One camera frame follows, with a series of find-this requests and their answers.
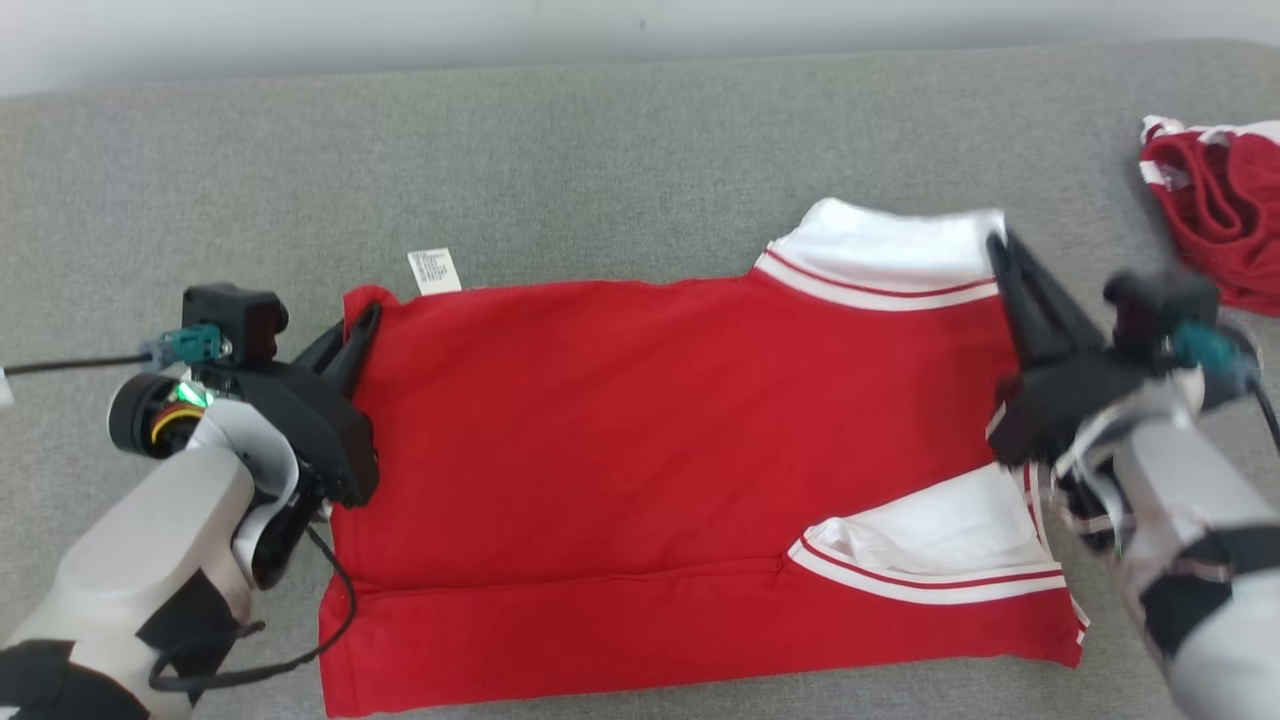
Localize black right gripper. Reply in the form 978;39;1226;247
985;231;1183;470

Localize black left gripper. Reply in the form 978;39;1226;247
190;303;384;509

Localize red shorts with Bulls print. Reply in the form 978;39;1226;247
1138;115;1280;319

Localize red shirt with white sleeves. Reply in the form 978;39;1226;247
318;197;1091;719

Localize left camera cable teal plug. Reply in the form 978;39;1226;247
0;322;223;379

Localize camera cable teal plug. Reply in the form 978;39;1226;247
0;322;223;379
1168;318;1280;456

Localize right camera cable teal plug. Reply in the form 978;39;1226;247
1168;318;1280;456

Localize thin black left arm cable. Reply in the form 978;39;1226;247
148;520;359;693

